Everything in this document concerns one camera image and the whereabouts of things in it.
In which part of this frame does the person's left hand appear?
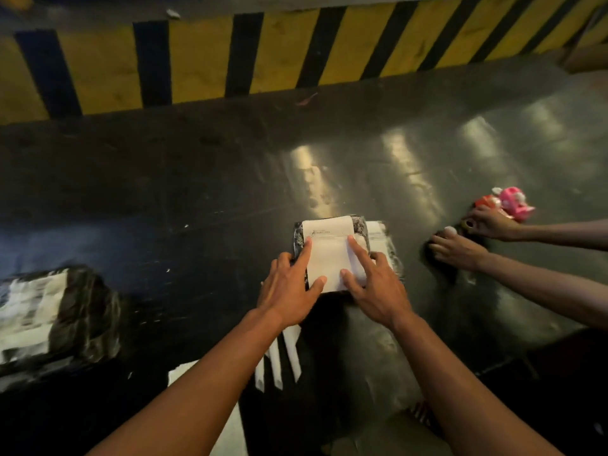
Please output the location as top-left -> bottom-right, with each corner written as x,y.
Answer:
256,237 -> 328,329

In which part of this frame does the person's right hand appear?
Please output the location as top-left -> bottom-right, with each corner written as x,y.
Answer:
339,235 -> 415,330

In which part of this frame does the black plastic parcel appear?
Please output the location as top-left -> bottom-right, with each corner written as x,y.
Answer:
293,214 -> 405,295

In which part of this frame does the white paper shipping label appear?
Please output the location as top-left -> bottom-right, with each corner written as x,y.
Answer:
301,215 -> 370,294

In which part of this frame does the person's right forearm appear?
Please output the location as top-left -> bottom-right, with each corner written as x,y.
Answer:
392,309 -> 566,456

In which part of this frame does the person's left forearm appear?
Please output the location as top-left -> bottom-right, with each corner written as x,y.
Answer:
86,308 -> 291,456

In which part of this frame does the pink plastic toy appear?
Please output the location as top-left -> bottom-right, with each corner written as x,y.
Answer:
475,186 -> 536,223

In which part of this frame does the white backing paper sheet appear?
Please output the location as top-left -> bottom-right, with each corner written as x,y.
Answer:
167,360 -> 249,456

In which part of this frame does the yellow black striped kerb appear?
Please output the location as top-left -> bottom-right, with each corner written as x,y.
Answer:
0,0 -> 608,126

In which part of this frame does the large black labelled parcel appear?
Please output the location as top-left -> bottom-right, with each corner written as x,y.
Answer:
0,266 -> 122,394

